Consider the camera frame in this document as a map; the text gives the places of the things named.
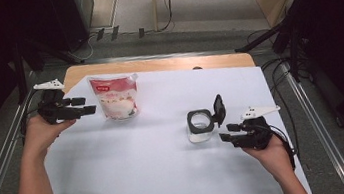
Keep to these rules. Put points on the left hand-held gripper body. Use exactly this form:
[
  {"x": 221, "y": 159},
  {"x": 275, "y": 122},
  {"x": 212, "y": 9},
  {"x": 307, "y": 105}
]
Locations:
[{"x": 50, "y": 108}]

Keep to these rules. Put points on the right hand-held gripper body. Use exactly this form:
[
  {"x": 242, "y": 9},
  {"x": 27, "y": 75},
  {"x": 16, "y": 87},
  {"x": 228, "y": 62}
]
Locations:
[{"x": 255, "y": 133}]

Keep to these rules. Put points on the glass jar with black lid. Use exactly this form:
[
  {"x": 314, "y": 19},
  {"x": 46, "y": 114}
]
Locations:
[{"x": 198, "y": 130}]

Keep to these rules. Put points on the red and white sugar pouch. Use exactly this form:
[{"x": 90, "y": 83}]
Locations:
[{"x": 116, "y": 96}]

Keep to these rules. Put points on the person's left hand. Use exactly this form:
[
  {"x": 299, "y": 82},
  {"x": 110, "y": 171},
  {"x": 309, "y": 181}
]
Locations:
[{"x": 40, "y": 136}]

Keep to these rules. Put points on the person's right hand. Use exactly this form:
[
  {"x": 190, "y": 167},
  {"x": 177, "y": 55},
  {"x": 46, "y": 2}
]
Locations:
[{"x": 274, "y": 159}]

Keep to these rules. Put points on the wooden table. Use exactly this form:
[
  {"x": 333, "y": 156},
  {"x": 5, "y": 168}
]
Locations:
[{"x": 89, "y": 71}]

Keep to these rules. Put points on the small black block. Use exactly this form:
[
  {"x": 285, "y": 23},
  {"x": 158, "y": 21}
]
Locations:
[
  {"x": 115, "y": 32},
  {"x": 100, "y": 34},
  {"x": 141, "y": 32}
]

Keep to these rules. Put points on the black cabinet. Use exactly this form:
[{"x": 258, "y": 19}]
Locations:
[{"x": 72, "y": 16}]

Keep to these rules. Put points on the black metal stand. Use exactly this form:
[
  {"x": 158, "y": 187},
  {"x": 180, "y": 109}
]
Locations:
[{"x": 291, "y": 47}]

